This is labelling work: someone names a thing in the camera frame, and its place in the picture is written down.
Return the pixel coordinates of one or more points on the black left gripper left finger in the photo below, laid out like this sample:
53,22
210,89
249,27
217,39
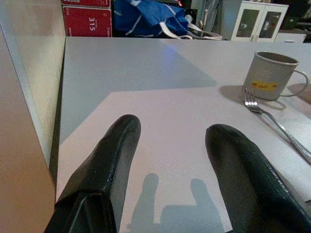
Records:
102,174

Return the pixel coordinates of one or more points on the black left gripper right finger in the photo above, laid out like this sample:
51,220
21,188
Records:
247,189

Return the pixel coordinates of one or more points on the silver metal fork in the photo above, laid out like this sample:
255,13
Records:
274,121

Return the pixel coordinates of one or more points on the white counter shelf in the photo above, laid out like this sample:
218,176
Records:
26,102

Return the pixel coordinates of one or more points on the grey metal mug yellow label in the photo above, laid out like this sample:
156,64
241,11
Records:
267,75

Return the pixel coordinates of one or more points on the red box printed 315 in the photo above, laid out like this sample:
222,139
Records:
87,23

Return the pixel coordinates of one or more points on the white glass door cabinet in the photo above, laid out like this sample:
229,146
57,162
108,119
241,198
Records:
257,21

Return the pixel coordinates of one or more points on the red cardboard box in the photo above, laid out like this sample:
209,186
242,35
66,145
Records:
85,2

